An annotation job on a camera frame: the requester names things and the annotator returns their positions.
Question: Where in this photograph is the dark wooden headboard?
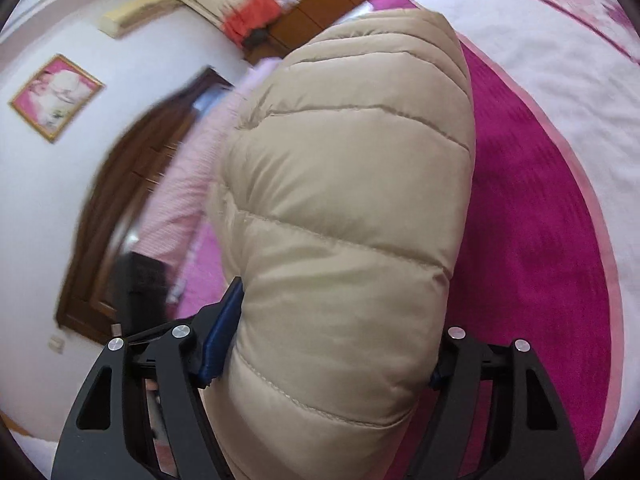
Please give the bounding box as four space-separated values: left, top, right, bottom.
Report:
55 67 236 346

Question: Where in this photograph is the dark object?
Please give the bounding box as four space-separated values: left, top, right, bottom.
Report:
114 252 171 336

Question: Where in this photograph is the pink striped quilt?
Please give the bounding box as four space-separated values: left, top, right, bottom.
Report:
135 57 281 268

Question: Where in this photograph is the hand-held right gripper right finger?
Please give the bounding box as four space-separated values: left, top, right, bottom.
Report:
400 325 586 480

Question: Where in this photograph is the brown wooden cabinet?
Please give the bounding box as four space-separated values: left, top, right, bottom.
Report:
245 0 446 61

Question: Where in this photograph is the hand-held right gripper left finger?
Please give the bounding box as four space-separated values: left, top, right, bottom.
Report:
50 275 246 480

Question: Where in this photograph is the wall air conditioner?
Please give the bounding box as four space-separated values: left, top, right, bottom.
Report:
98 0 181 38

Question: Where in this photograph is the beige puffer jacket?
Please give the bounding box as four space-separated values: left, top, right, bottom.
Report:
205 7 477 480

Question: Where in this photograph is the magenta and white blanket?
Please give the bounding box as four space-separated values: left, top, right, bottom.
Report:
167 0 640 480

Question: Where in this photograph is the gold framed pink picture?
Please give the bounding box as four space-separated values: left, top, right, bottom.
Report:
7 53 107 144

